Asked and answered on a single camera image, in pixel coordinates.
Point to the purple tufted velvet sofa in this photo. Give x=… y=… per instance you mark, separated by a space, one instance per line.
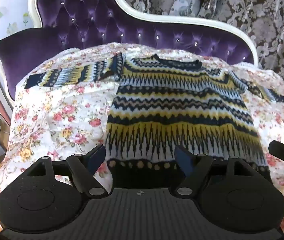
x=87 y=22

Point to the brown grey damask curtain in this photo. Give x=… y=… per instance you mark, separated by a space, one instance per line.
x=257 y=12

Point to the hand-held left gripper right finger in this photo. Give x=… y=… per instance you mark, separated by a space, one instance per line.
x=182 y=160

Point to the floral quilted blanket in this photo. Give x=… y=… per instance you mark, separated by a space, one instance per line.
x=62 y=115

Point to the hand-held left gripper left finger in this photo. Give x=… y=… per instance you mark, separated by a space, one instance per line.
x=97 y=158

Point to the yellow navy patterned knit sweater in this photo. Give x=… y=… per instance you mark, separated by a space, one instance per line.
x=177 y=105

